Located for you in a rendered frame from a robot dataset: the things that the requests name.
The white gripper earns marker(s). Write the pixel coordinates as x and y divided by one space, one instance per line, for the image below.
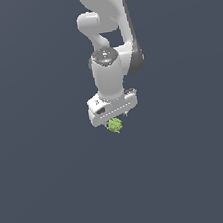
111 108

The small green spiky object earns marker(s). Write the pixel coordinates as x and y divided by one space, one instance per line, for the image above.
115 125

